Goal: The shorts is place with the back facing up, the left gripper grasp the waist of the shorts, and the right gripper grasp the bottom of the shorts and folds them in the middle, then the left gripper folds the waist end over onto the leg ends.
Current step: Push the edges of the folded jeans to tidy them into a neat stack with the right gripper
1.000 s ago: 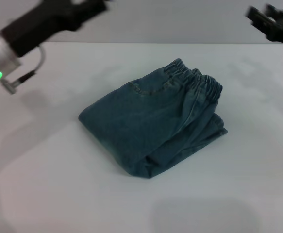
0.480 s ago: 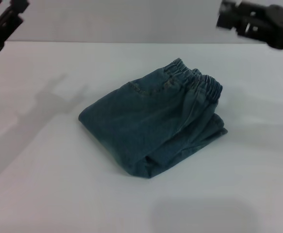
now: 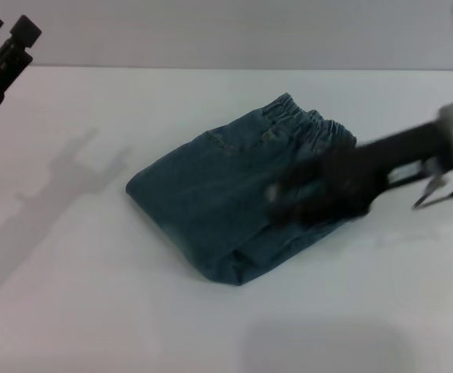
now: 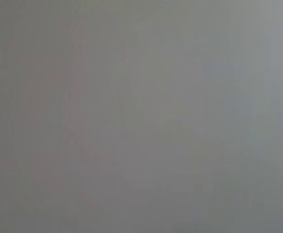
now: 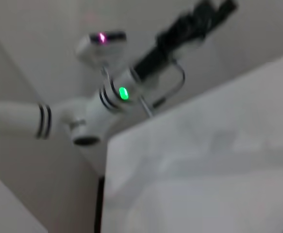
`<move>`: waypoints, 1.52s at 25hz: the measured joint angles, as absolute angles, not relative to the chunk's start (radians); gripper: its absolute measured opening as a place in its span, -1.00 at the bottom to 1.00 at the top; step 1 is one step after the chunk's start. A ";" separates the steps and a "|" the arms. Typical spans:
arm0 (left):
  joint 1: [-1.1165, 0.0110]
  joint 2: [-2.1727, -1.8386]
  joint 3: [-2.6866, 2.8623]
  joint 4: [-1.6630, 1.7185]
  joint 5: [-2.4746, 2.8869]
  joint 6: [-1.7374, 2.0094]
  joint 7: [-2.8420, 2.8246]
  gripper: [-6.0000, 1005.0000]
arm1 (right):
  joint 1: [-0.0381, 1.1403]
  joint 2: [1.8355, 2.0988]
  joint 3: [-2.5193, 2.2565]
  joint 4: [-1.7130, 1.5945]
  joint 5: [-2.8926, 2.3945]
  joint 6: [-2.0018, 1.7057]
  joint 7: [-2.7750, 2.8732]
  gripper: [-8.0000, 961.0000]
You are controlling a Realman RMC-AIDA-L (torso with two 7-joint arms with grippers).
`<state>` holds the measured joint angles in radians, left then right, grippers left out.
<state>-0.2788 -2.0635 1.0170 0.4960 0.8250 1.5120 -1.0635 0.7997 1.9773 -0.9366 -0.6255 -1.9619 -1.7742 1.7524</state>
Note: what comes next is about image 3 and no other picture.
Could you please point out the blue denim shorts with embroidery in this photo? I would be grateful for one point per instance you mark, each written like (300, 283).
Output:
(230, 202)

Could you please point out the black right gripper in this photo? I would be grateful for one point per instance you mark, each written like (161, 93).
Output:
(373, 167)

